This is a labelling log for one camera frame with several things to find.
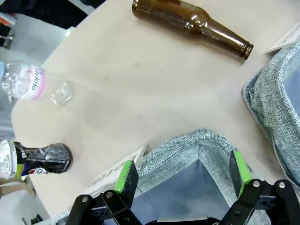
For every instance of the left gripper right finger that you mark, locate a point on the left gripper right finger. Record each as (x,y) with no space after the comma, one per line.
(236,171)

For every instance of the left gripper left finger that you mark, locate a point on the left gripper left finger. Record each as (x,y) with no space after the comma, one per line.
(127,178)

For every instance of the crushed black soda can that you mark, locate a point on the crushed black soda can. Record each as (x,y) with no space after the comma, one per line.
(47,157)

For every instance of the clear plastic bottle pink label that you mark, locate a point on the clear plastic bottle pink label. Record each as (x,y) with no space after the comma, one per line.
(21,79)

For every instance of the brown glass bottle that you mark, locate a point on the brown glass bottle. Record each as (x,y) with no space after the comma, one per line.
(168,14)

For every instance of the grey fabric basket for bottles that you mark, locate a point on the grey fabric basket for bottles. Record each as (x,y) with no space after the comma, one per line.
(178,145)

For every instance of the grey fabric basket for plastic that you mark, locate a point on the grey fabric basket for plastic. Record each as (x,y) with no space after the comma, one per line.
(269,98)

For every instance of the white Bottle label card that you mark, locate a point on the white Bottle label card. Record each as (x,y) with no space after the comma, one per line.
(112,173)

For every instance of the white Plastic label card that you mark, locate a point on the white Plastic label card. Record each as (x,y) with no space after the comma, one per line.
(288,37)

